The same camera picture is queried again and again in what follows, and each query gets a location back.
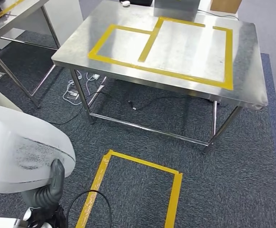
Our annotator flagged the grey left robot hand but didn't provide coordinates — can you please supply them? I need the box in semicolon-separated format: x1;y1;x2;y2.
49;159;65;191

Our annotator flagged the white car mirror cover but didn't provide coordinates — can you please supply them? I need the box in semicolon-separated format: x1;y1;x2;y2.
0;82;76;194

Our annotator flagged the stainless steel workbench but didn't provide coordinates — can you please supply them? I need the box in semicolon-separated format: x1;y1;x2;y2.
51;0;268;155

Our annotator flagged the white power strip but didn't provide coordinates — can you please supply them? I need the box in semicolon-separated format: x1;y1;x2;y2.
67;89;79;101

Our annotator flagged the stainless steel side table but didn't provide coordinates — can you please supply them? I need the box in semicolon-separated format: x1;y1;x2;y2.
0;0;84;109

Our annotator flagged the yellow tape strip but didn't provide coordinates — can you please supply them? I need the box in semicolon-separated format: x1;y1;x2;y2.
0;0;26;28

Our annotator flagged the brown cardboard box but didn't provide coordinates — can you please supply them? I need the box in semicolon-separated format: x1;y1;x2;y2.
210;0;243;14

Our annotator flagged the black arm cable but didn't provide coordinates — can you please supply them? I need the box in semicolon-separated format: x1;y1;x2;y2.
66;190;112;228

